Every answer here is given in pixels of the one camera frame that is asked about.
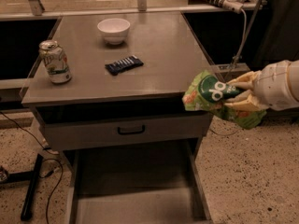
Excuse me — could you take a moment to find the open lower grey drawer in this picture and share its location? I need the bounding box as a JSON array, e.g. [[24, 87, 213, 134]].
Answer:
[[65, 140, 213, 224]]

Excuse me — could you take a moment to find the green white soda can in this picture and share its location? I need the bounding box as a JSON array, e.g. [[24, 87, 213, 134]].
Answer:
[[39, 40, 72, 84]]

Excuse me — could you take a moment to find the dark blue snack bar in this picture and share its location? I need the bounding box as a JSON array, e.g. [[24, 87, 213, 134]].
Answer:
[[105, 55, 144, 76]]

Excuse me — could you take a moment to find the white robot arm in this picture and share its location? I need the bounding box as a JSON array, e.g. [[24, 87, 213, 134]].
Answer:
[[224, 60, 299, 111]]

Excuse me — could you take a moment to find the white ceramic bowl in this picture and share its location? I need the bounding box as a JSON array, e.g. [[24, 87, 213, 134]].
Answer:
[[97, 18, 131, 45]]

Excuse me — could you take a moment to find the black floor stand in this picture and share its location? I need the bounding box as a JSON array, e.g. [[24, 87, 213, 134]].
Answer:
[[0, 154, 43, 221]]

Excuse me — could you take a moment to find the green rice chip bag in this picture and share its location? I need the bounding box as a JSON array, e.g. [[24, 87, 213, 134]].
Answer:
[[182, 70, 266, 130]]

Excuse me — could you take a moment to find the black floor cable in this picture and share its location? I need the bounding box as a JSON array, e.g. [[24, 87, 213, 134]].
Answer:
[[0, 110, 64, 224]]

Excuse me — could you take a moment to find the grey drawer cabinet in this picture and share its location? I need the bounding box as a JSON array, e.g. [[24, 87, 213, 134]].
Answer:
[[21, 10, 224, 161]]

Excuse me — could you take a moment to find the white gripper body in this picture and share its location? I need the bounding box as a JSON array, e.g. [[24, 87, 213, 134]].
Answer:
[[254, 60, 299, 111]]

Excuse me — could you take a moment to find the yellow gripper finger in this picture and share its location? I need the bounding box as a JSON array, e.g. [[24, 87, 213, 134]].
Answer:
[[224, 91, 268, 111], [227, 71, 261, 91]]

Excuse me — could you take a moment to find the white cable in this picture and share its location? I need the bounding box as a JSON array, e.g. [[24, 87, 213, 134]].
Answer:
[[209, 7, 249, 137]]

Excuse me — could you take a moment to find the upper grey drawer with handle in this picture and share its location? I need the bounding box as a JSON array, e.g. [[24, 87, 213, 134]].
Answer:
[[40, 112, 212, 151]]

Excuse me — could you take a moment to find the grey power box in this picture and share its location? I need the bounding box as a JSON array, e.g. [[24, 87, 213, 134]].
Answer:
[[212, 63, 250, 80]]

